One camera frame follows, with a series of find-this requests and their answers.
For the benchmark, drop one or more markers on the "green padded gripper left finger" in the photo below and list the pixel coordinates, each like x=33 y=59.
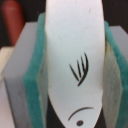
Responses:
x=25 y=77

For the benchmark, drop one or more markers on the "green padded gripper right finger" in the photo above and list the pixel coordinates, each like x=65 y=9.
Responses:
x=115 y=84

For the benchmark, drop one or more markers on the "white toy fish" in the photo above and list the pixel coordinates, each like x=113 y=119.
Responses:
x=75 y=40

